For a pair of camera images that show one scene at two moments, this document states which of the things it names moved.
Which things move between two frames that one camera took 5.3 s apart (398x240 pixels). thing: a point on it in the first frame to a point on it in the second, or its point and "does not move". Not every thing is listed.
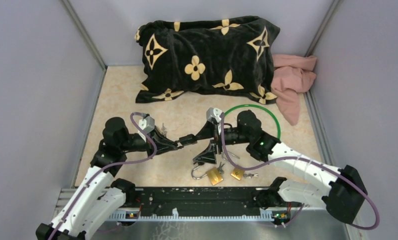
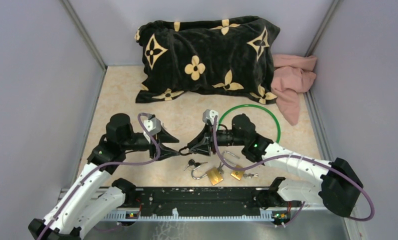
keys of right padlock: (250, 175) does not move
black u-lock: (188, 139) to (186, 154)
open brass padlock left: (213, 175) does not move
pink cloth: (293, 75) does not move
